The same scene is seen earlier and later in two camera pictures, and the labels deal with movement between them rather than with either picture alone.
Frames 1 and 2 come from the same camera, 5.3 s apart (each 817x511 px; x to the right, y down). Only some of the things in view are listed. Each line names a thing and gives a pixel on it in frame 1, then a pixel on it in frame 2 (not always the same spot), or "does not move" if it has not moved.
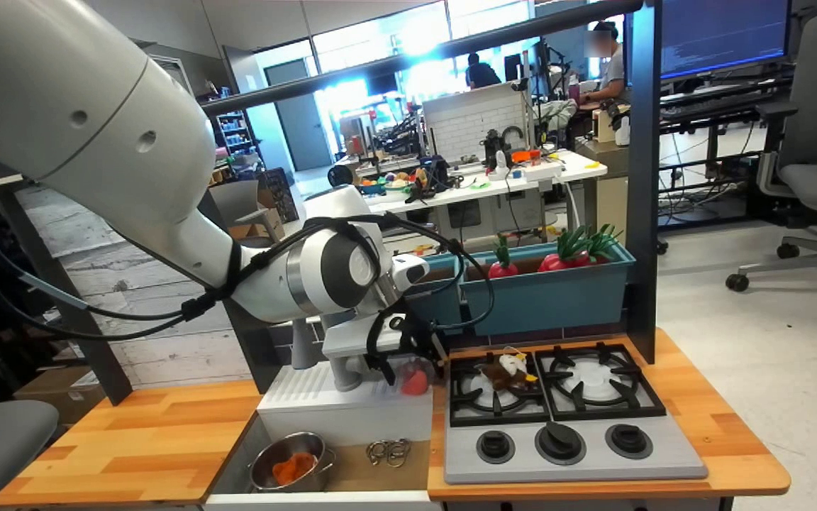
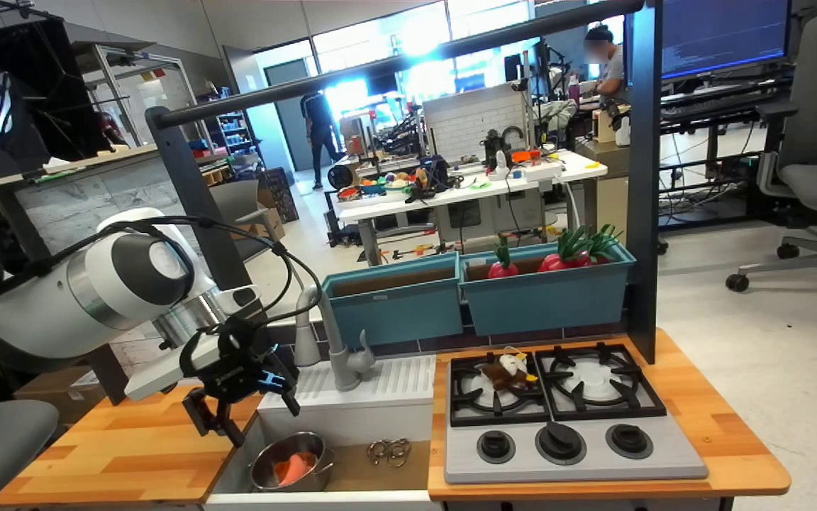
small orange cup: x=415 y=384 -> x=293 y=465
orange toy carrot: x=288 y=474 does not move
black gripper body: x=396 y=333 -> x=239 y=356
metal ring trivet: x=389 y=451 does not move
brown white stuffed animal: x=510 y=369 does not move
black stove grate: x=574 y=384 does not move
